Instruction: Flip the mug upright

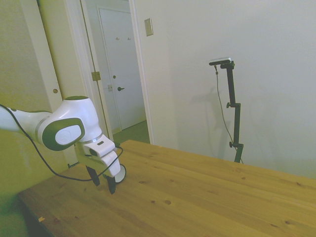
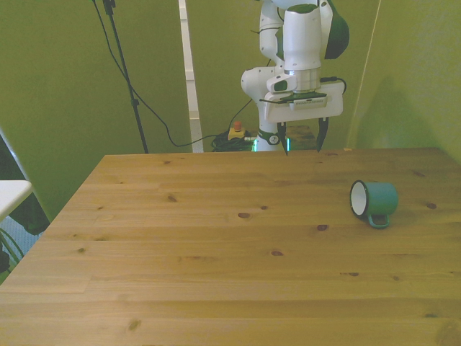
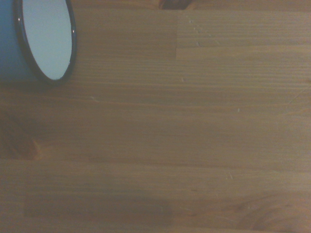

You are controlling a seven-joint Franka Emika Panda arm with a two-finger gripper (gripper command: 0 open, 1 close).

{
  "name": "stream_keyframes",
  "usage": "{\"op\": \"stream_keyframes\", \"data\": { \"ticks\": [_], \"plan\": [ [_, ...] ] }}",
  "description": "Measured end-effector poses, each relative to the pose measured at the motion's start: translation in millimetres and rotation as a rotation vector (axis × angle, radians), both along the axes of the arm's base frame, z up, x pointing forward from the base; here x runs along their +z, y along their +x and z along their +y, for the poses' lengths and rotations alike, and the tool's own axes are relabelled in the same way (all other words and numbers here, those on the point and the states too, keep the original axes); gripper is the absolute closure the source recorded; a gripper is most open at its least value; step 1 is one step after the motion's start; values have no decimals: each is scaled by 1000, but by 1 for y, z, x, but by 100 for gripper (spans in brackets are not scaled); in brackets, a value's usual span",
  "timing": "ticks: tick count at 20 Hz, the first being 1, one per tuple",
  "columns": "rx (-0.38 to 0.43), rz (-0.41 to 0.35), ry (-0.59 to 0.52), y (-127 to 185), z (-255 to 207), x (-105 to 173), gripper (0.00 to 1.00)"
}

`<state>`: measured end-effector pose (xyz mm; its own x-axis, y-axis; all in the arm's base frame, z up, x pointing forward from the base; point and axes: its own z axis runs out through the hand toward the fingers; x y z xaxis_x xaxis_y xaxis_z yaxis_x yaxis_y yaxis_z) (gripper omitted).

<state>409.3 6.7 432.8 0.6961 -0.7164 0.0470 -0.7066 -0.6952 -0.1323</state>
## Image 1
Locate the brass door hinge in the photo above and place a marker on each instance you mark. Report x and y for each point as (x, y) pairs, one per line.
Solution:
(95, 76)

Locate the beige wall switch plate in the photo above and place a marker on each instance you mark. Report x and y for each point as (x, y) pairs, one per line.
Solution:
(148, 27)

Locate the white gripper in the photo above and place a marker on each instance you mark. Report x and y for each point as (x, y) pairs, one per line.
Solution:
(108, 160)

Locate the grey camera on stand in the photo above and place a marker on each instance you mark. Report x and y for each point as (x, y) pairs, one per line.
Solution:
(220, 61)

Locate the black articulated camera stand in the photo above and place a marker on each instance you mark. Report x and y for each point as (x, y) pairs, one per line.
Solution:
(237, 123)

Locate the beige open door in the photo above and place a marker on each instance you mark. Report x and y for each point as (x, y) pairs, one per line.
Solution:
(69, 49)

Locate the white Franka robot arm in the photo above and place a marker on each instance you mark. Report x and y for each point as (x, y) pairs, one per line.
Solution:
(74, 111)

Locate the white panelled hallway door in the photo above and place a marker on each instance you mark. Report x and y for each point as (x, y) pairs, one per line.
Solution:
(123, 61)

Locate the ceramic mug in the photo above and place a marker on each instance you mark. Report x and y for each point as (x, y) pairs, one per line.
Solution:
(122, 175)

